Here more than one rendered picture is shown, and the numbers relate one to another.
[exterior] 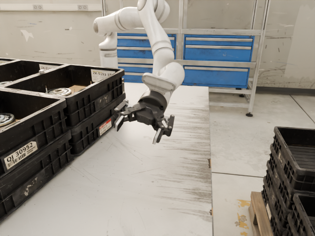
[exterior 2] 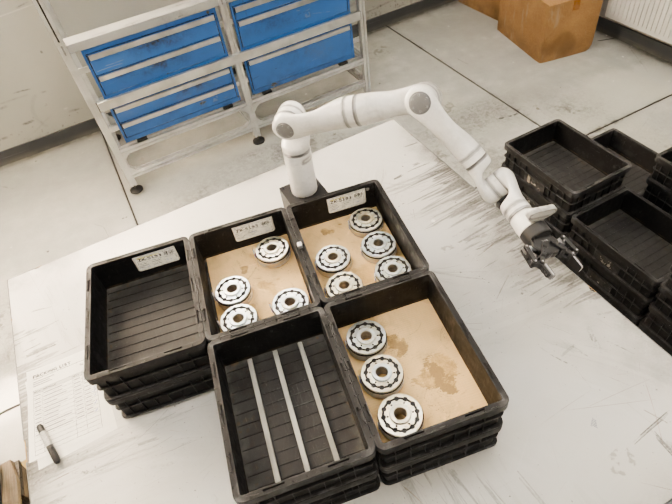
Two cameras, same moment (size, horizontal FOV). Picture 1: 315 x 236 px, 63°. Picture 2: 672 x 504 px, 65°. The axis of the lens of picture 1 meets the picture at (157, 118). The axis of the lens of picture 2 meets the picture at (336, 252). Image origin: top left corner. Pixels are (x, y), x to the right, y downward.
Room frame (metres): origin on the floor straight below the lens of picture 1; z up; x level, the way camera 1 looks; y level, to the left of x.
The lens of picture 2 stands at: (0.13, 0.92, 1.99)
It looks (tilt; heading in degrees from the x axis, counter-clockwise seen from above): 47 degrees down; 330
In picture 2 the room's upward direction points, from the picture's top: 10 degrees counter-clockwise
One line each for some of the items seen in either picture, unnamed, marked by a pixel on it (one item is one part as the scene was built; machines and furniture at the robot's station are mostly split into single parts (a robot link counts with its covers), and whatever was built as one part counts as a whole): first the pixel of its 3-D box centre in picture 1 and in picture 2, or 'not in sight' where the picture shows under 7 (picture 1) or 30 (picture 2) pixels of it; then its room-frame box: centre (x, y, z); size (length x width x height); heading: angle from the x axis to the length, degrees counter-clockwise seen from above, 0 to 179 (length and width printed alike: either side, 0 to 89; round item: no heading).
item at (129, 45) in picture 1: (144, 59); (168, 78); (2.91, 0.15, 0.60); 0.72 x 0.03 x 0.56; 80
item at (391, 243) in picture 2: not in sight; (378, 244); (0.96, 0.28, 0.86); 0.10 x 0.10 x 0.01
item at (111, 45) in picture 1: (107, 34); (292, 130); (1.38, 0.26, 1.05); 0.09 x 0.09 x 0.17; 39
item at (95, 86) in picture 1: (69, 80); (352, 237); (0.99, 0.35, 0.92); 0.40 x 0.30 x 0.02; 160
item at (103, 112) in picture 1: (74, 116); not in sight; (0.99, 0.35, 0.76); 0.40 x 0.30 x 0.12; 160
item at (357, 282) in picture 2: not in sight; (344, 286); (0.90, 0.45, 0.86); 0.10 x 0.10 x 0.01
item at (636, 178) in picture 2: not in sight; (617, 179); (0.94, -1.13, 0.26); 0.40 x 0.30 x 0.23; 170
